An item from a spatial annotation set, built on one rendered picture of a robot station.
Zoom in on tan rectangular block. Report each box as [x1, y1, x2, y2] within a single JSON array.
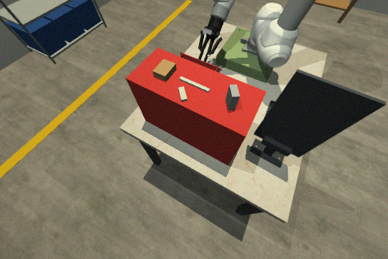
[[153, 59, 176, 81]]

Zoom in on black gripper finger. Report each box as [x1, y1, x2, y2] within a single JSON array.
[[198, 31, 209, 60], [204, 34, 223, 62]]

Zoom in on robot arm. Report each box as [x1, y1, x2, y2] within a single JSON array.
[[210, 0, 316, 68]]

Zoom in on red tool chest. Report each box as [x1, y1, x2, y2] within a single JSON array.
[[126, 48, 267, 166]]

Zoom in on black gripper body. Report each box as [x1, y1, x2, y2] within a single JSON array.
[[208, 16, 224, 40]]

